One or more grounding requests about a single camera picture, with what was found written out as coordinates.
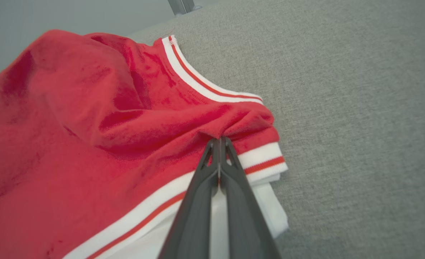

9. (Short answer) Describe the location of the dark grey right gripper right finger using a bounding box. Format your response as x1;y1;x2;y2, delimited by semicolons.
219;137;281;259

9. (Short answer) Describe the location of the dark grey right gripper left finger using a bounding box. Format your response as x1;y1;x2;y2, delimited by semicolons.
159;138;221;259

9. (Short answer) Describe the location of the red white t-shirt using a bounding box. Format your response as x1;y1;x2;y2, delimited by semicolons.
0;29;289;259

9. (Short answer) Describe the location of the grey slotted partition post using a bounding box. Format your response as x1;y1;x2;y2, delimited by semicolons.
168;0;203;17

